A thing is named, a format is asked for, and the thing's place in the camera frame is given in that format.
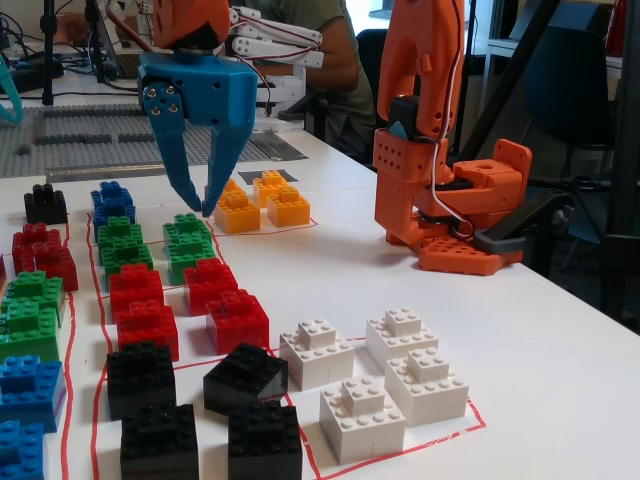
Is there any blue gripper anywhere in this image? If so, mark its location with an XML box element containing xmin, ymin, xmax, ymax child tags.
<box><xmin>137</xmin><ymin>49</ymin><xmax>259</xmax><ymax>217</ymax></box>

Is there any blue lego block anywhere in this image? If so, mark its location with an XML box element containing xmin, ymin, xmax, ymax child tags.
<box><xmin>0</xmin><ymin>354</ymin><xmax>68</xmax><ymax>434</ymax></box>
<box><xmin>92</xmin><ymin>197</ymin><xmax>137</xmax><ymax>229</ymax></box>
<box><xmin>0</xmin><ymin>420</ymin><xmax>49</xmax><ymax>480</ymax></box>
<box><xmin>90</xmin><ymin>180</ymin><xmax>135</xmax><ymax>211</ymax></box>

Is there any bare person forearm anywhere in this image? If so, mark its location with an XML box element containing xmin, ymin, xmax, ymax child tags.
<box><xmin>314</xmin><ymin>17</ymin><xmax>362</xmax><ymax>94</ymax></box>

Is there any grey square tape marker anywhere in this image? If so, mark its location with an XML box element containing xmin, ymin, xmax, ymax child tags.
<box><xmin>237</xmin><ymin>169</ymin><xmax>301</xmax><ymax>185</ymax></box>

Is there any yellow lego block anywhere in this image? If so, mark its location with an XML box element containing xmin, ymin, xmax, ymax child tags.
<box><xmin>213</xmin><ymin>178</ymin><xmax>262</xmax><ymax>235</ymax></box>
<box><xmin>266</xmin><ymin>185</ymin><xmax>312</xmax><ymax>227</ymax></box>
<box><xmin>252</xmin><ymin>169</ymin><xmax>290</xmax><ymax>207</ymax></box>

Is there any green lego block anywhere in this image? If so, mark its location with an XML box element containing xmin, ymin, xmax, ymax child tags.
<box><xmin>162</xmin><ymin>212</ymin><xmax>211</xmax><ymax>246</ymax></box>
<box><xmin>167</xmin><ymin>234</ymin><xmax>221</xmax><ymax>286</ymax></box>
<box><xmin>99</xmin><ymin>237</ymin><xmax>155</xmax><ymax>281</ymax></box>
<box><xmin>0</xmin><ymin>302</ymin><xmax>64</xmax><ymax>364</ymax></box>
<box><xmin>2</xmin><ymin>271</ymin><xmax>66</xmax><ymax>326</ymax></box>
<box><xmin>97</xmin><ymin>221</ymin><xmax>144</xmax><ymax>251</ymax></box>

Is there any red lego block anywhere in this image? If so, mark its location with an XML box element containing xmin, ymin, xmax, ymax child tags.
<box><xmin>116</xmin><ymin>299</ymin><xmax>180</xmax><ymax>362</ymax></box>
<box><xmin>205</xmin><ymin>289</ymin><xmax>271</xmax><ymax>356</ymax></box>
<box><xmin>12</xmin><ymin>222</ymin><xmax>64</xmax><ymax>274</ymax></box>
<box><xmin>108</xmin><ymin>263</ymin><xmax>165</xmax><ymax>311</ymax></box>
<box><xmin>32</xmin><ymin>242</ymin><xmax>80</xmax><ymax>294</ymax></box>
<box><xmin>183</xmin><ymin>258</ymin><xmax>240</xmax><ymax>316</ymax></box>

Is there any black lego block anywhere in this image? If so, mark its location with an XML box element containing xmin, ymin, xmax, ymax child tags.
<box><xmin>23</xmin><ymin>183</ymin><xmax>69</xmax><ymax>225</ymax></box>
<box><xmin>106</xmin><ymin>341</ymin><xmax>177</xmax><ymax>421</ymax></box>
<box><xmin>227</xmin><ymin>399</ymin><xmax>304</xmax><ymax>480</ymax></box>
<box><xmin>202</xmin><ymin>342</ymin><xmax>290</xmax><ymax>416</ymax></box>
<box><xmin>119</xmin><ymin>403</ymin><xmax>200</xmax><ymax>480</ymax></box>

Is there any white lego block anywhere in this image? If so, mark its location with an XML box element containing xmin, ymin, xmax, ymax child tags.
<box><xmin>319</xmin><ymin>375</ymin><xmax>407</xmax><ymax>466</ymax></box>
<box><xmin>364</xmin><ymin>307</ymin><xmax>441</xmax><ymax>371</ymax></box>
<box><xmin>278</xmin><ymin>318</ymin><xmax>356</xmax><ymax>392</ymax></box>
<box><xmin>383</xmin><ymin>347</ymin><xmax>470</xmax><ymax>429</ymax></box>

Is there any grey lego baseplate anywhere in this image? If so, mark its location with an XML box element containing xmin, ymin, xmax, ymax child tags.
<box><xmin>0</xmin><ymin>102</ymin><xmax>311</xmax><ymax>179</ymax></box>

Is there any black stand pole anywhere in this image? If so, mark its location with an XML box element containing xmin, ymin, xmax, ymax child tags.
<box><xmin>39</xmin><ymin>0</ymin><xmax>56</xmax><ymax>106</ymax></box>
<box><xmin>84</xmin><ymin>0</ymin><xmax>109</xmax><ymax>84</ymax></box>

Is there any person in green shirt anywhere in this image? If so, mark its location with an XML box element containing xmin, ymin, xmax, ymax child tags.
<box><xmin>234</xmin><ymin>0</ymin><xmax>376</xmax><ymax>164</ymax></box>

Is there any teal robot gripper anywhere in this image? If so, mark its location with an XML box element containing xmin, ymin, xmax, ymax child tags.
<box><xmin>0</xmin><ymin>52</ymin><xmax>25</xmax><ymax>126</ymax></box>

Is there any dark blue chair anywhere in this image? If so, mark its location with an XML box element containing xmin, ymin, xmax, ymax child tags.
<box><xmin>355</xmin><ymin>28</ymin><xmax>391</xmax><ymax>166</ymax></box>

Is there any grey black table clamp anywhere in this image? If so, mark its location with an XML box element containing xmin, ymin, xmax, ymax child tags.
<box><xmin>472</xmin><ymin>189</ymin><xmax>574</xmax><ymax>264</ymax></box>

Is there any black slanted pole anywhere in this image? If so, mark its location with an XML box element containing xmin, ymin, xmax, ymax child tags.
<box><xmin>457</xmin><ymin>0</ymin><xmax>561</xmax><ymax>161</ymax></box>

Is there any black chair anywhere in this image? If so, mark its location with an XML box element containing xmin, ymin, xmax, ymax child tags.
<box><xmin>524</xmin><ymin>24</ymin><xmax>621</xmax><ymax>241</ymax></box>

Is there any red bottle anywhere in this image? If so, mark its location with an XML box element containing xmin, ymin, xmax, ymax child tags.
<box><xmin>604</xmin><ymin>0</ymin><xmax>629</xmax><ymax>54</ymax></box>

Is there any grey duct tape strip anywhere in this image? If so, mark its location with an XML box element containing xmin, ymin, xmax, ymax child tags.
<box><xmin>44</xmin><ymin>163</ymin><xmax>169</xmax><ymax>184</ymax></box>
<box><xmin>249</xmin><ymin>130</ymin><xmax>309</xmax><ymax>162</ymax></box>

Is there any long grey lego wall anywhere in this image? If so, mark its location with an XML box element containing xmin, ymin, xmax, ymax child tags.
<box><xmin>42</xmin><ymin>107</ymin><xmax>146</xmax><ymax>120</ymax></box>

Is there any black cable bundle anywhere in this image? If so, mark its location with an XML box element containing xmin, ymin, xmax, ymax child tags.
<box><xmin>0</xmin><ymin>14</ymin><xmax>66</xmax><ymax>94</ymax></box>

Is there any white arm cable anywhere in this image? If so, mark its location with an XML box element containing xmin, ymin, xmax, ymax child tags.
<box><xmin>429</xmin><ymin>0</ymin><xmax>476</xmax><ymax>241</ymax></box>

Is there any black upright post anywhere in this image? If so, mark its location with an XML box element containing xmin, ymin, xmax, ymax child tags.
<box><xmin>602</xmin><ymin>0</ymin><xmax>640</xmax><ymax>321</ymax></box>

